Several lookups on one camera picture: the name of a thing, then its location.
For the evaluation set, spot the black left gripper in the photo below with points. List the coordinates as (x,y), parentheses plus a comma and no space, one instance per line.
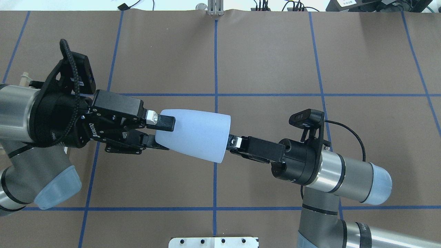
(55,119)

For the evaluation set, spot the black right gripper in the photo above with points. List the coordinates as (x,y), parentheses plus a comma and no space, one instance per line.
(299,161)

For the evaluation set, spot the light blue plastic cup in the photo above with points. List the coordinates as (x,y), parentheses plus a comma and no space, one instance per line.
(199,134)

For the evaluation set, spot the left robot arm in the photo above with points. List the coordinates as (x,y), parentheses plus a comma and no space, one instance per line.
(38,175)

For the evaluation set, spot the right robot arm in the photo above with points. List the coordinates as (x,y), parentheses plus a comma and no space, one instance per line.
(326,177)

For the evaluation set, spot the small black device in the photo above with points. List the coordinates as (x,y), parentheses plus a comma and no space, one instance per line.
(123,7)

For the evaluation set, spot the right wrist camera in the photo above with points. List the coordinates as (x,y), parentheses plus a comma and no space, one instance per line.
(312,122)

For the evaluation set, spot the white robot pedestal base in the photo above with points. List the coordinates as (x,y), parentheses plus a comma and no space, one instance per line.
(214,242)

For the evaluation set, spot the aluminium frame post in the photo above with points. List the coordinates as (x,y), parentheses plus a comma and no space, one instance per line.
(215,7)

